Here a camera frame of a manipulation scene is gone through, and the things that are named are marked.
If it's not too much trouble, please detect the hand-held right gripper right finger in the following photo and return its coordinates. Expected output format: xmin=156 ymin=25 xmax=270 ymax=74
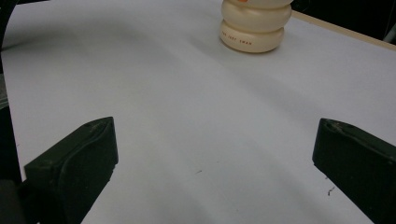
xmin=312 ymin=118 xmax=396 ymax=224

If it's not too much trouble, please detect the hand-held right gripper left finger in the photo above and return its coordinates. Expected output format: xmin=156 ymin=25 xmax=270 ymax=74
xmin=23 ymin=116 xmax=120 ymax=224

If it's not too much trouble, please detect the light wooden table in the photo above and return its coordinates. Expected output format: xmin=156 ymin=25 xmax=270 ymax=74
xmin=290 ymin=9 xmax=396 ymax=52

